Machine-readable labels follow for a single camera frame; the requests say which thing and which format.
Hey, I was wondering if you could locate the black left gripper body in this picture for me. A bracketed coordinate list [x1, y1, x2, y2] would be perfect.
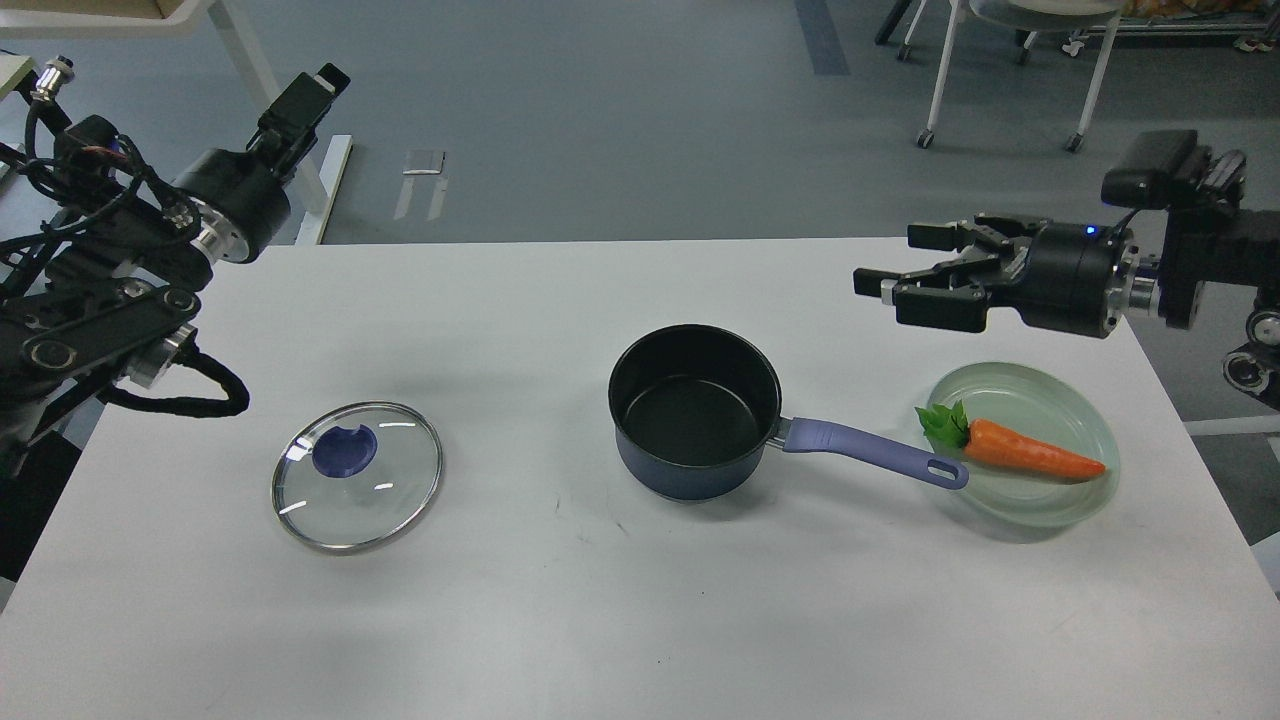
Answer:
[173, 149, 293, 264]

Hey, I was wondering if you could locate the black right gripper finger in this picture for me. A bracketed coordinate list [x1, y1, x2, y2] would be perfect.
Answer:
[879, 272, 1016, 334]
[852, 213, 1036, 299]

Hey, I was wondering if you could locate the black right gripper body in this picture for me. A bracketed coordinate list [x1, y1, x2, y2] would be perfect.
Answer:
[1010, 222, 1132, 338]

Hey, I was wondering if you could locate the blue saucepan with purple handle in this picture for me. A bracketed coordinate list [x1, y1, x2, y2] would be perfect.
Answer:
[607, 324, 969, 503]

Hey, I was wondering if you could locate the glass pot lid blue knob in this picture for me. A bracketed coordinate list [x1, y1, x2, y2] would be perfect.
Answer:
[270, 401, 445, 555]

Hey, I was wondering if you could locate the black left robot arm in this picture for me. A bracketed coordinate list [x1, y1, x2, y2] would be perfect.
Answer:
[3, 56, 349, 480]

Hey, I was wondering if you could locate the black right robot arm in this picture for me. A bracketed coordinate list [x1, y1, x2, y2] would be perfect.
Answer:
[852, 206, 1277, 407]

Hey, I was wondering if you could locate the translucent green plate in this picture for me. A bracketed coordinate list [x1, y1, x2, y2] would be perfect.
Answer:
[927, 363, 1120, 529]

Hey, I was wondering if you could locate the orange toy carrot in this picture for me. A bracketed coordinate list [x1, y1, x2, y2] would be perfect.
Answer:
[914, 401, 1108, 480]

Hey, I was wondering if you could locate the white rolling chair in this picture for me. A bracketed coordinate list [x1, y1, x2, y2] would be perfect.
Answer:
[876, 0, 1126, 152]

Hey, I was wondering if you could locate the white table frame leg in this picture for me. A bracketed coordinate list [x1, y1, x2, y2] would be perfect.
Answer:
[1, 1, 353, 246]

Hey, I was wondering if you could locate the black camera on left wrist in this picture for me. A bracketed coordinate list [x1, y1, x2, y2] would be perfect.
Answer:
[247, 63, 351, 176]

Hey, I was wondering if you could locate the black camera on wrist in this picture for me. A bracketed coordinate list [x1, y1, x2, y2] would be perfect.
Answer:
[247, 63, 351, 176]
[1100, 129, 1247, 211]

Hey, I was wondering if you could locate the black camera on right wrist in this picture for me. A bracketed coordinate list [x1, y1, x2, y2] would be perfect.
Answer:
[1100, 129, 1247, 211]

